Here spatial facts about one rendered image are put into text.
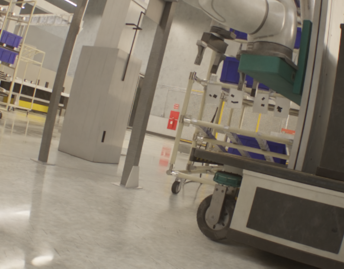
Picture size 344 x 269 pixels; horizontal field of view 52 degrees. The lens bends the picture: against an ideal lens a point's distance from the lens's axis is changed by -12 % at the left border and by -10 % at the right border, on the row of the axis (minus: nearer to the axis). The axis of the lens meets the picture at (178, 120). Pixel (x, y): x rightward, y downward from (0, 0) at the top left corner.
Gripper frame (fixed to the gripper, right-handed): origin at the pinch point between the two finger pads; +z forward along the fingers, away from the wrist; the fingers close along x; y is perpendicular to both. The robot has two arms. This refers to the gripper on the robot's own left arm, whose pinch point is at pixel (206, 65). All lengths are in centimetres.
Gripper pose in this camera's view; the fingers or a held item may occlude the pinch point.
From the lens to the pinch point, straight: 171.3
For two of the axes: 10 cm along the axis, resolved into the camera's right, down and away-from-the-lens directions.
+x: -6.5, -2.4, -7.3
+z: -3.4, 9.4, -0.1
